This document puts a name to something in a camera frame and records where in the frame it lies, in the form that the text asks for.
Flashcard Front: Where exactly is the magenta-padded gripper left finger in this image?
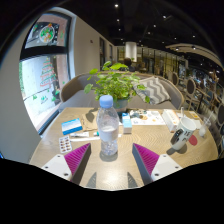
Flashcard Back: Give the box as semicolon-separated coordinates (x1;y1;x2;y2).
41;142;92;186

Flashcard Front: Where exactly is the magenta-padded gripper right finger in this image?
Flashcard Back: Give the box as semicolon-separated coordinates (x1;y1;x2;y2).
131;142;183;186

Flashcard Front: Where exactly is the clear plastic water bottle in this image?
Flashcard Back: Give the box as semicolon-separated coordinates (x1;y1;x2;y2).
95;94;121;158

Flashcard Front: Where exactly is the sticker sheet with red dots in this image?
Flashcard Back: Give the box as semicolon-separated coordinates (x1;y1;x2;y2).
58;135;73;154

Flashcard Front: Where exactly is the white tube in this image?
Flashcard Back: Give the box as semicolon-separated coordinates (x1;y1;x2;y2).
69;130;101;139

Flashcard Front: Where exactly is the blue and white card box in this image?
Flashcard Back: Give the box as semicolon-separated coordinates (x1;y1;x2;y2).
60;117;84;136

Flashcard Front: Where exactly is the small light blue box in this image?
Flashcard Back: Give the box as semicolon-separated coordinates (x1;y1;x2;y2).
121;112;133;135

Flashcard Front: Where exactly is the printed paper menu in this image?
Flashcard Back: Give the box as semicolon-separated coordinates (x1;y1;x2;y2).
129;109;167;127

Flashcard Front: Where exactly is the white mug with black print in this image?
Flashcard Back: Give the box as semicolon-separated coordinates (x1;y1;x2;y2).
169;116;198;152

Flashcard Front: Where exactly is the white rectangular box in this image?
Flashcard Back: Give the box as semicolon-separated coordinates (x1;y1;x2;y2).
161;108;181;133

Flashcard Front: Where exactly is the flat round red coaster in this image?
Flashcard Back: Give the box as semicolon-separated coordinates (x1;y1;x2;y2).
188;134;199;147

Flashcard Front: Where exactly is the grey curved sofa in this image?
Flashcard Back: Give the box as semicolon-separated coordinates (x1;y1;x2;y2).
58;71;185;113

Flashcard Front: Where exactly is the clear drinking glass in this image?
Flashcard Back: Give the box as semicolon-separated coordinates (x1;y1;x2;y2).
198;116;212;138

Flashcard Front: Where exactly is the grey zigzag cushion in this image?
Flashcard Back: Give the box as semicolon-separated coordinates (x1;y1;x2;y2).
132;76;172;106

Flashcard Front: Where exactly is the green potted plant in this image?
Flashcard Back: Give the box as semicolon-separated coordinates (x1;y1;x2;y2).
83;60;152;112

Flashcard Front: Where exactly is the group of dining chairs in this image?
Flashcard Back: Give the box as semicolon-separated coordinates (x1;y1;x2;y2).
169;70;224;158

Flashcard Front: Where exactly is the window with festive stickers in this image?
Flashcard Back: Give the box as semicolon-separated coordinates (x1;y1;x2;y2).
18;11;72;132

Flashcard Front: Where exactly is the group of ceiling lights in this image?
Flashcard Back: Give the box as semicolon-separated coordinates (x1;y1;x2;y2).
113;3;198;52

